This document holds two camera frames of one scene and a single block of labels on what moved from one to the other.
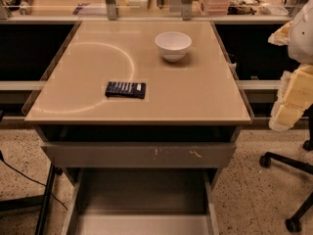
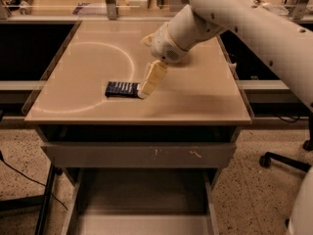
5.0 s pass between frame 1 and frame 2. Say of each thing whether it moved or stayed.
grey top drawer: stayed
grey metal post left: stayed
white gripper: moved
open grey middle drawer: stayed
